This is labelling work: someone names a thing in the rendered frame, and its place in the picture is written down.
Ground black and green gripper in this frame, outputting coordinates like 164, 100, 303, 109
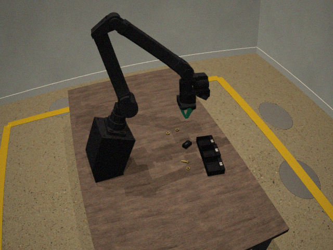
176, 91, 196, 119

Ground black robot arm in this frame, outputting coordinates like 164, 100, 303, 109
91, 12, 210, 137

